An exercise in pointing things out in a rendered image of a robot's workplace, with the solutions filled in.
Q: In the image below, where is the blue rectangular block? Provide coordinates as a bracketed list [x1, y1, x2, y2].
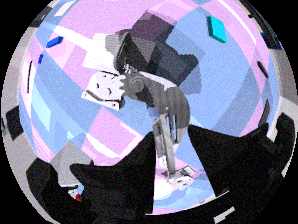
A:
[45, 36, 64, 48]

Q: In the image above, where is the teal rectangular block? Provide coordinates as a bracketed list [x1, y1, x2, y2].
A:
[208, 15, 226, 43]

